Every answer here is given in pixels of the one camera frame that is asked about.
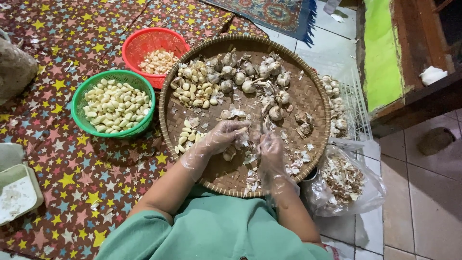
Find group of whole garlic bulbs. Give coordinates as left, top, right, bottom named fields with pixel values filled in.
left=207, top=49, right=314, bottom=137

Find white plastic crate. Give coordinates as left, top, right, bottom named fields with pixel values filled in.
left=299, top=51, right=374, bottom=142

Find pile of small yellowish cloves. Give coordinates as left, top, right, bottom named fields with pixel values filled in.
left=138, top=49, right=180, bottom=75

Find red plastic basket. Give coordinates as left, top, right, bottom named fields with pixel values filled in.
left=122, top=27, right=190, bottom=90

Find small group of separated cloves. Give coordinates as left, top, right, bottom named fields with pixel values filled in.
left=174, top=117, right=207, bottom=155

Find scattered garlic skins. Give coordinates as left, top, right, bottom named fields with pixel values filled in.
left=170, top=94, right=315, bottom=198

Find heap of crate garlic bulbs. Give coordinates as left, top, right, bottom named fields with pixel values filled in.
left=321, top=75, right=350, bottom=139

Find brown round lump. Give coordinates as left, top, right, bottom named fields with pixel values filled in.
left=417, top=127, right=456, bottom=156

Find blue patterned rug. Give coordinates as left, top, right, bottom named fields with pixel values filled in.
left=199, top=0, right=318, bottom=47

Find person's right hand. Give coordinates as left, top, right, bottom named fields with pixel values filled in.
left=257, top=131, right=286, bottom=175

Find pile of peeled white cloves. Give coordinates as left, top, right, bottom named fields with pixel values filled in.
left=83, top=78, right=152, bottom=134

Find wooden cabinet with green panel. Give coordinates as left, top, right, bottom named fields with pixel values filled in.
left=355, top=0, right=462, bottom=138

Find person's left hand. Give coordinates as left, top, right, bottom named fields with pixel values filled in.
left=201, top=120, right=252, bottom=156

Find pile of unpeeled garlic cloves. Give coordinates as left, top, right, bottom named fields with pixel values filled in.
left=170, top=59, right=221, bottom=110

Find person's green shirt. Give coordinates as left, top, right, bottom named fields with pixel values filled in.
left=95, top=185, right=334, bottom=260

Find white crumpled cloth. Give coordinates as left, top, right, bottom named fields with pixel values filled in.
left=419, top=66, right=448, bottom=86

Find clear bag of garlic skins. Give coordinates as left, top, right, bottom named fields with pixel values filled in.
left=302, top=140, right=387, bottom=217

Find round woven bamboo tray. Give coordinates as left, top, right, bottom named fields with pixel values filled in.
left=158, top=34, right=331, bottom=198

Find green plastic basket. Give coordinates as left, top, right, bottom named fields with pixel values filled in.
left=71, top=69, right=156, bottom=139

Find garlic clove with skin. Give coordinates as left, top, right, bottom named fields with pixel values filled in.
left=235, top=131, right=252, bottom=149

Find star patterned floor mat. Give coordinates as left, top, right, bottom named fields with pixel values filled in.
left=0, top=0, right=269, bottom=260

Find white plastic bottle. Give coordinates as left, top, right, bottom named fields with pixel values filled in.
left=323, top=0, right=342, bottom=15

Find brown sack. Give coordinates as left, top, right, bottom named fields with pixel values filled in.
left=0, top=30, right=39, bottom=106

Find pale green plastic container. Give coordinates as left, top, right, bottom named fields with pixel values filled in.
left=0, top=163, right=45, bottom=227

